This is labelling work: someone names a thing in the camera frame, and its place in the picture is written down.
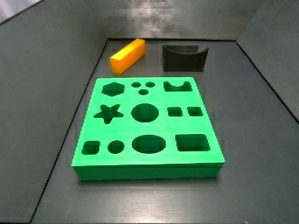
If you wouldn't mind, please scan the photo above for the yellow rectangular block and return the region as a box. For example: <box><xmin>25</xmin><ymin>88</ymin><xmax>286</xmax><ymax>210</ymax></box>
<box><xmin>110</xmin><ymin>38</ymin><xmax>146</xmax><ymax>75</ymax></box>

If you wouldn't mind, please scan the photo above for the black curved fixture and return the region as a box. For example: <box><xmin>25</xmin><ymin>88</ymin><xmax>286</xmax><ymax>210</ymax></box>
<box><xmin>163</xmin><ymin>45</ymin><xmax>210</xmax><ymax>72</ymax></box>

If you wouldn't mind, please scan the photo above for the green foam shape board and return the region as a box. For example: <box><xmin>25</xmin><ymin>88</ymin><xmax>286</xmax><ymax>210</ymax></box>
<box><xmin>71</xmin><ymin>77</ymin><xmax>226</xmax><ymax>180</ymax></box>

